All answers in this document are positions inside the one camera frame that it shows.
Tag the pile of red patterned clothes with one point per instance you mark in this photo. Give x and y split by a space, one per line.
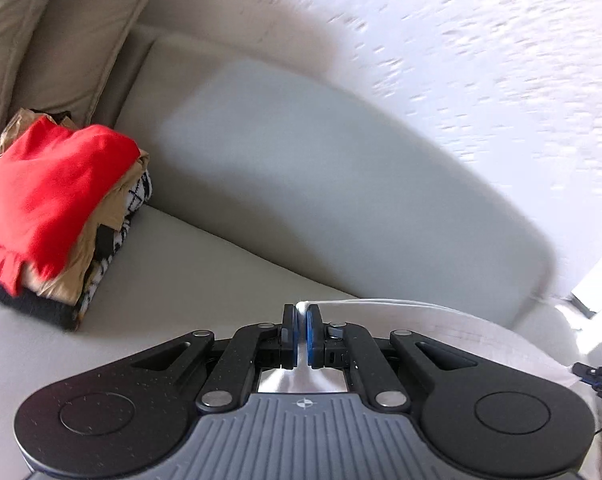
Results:
96 280

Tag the grey sofa back cushion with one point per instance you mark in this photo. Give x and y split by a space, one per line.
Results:
331 185

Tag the beige sofa back cushion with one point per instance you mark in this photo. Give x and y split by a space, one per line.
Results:
56 25

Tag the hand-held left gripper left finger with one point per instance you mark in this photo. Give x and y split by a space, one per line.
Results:
293 345

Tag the grey sofa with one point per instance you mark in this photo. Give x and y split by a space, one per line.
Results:
181 270

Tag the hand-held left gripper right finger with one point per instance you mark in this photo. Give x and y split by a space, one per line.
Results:
312 340

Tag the white sweatshirt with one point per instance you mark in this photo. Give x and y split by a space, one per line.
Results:
431 325

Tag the pile of folded clothes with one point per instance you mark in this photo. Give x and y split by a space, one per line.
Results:
101 240

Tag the red folded garment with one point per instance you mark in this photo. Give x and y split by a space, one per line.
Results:
56 185

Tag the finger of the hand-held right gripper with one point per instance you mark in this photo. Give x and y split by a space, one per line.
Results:
598 376

